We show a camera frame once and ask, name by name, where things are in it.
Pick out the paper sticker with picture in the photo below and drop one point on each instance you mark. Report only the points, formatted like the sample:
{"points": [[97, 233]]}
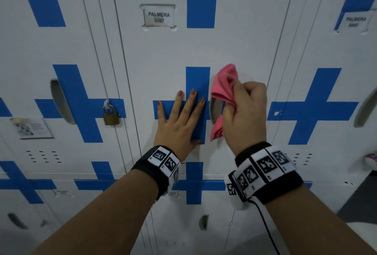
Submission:
{"points": [[31, 128]]}

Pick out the person's right hand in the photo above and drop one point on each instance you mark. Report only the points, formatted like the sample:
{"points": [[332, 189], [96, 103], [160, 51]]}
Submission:
{"points": [[247, 119]]}

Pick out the person's left little finger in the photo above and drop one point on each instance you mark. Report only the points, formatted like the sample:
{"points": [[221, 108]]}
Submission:
{"points": [[161, 112]]}

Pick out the person's left hand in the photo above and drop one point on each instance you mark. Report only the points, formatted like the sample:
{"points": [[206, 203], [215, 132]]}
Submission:
{"points": [[176, 129]]}

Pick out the person's left thumb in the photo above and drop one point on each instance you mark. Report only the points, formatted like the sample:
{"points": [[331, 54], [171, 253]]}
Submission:
{"points": [[196, 143]]}

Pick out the pink cleaning cloth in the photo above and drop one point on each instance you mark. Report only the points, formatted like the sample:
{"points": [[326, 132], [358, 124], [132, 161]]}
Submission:
{"points": [[225, 79]]}

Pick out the brass padlock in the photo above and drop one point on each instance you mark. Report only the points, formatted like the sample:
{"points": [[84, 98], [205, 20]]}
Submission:
{"points": [[111, 116]]}

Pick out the person's left forearm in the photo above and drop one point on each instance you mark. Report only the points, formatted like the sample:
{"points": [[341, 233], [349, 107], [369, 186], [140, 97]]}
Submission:
{"points": [[112, 213]]}

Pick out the person's left middle finger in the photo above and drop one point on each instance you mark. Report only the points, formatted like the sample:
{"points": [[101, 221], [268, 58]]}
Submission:
{"points": [[190, 103]]}

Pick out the small white locker name label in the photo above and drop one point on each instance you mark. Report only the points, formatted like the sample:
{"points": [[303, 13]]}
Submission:
{"points": [[173, 194], [63, 193]]}

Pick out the wide black wristband marker tags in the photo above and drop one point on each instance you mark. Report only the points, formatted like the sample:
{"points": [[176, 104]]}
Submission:
{"points": [[265, 172]]}

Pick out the person's right thumb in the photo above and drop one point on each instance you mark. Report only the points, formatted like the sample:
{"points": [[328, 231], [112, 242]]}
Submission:
{"points": [[229, 115]]}

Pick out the pink and white object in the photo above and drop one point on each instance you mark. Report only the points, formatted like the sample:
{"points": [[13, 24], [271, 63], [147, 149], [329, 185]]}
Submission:
{"points": [[371, 160]]}

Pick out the black wristband with marker tags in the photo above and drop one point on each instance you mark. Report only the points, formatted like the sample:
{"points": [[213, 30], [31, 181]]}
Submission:
{"points": [[160, 166]]}

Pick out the white locker door blue cross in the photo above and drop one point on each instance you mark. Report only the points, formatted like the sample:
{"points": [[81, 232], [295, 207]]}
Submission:
{"points": [[35, 45], [38, 201], [332, 66], [206, 204], [241, 34]]}

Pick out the person's right forearm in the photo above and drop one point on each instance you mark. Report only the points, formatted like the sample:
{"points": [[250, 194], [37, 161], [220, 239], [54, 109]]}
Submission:
{"points": [[306, 225]]}

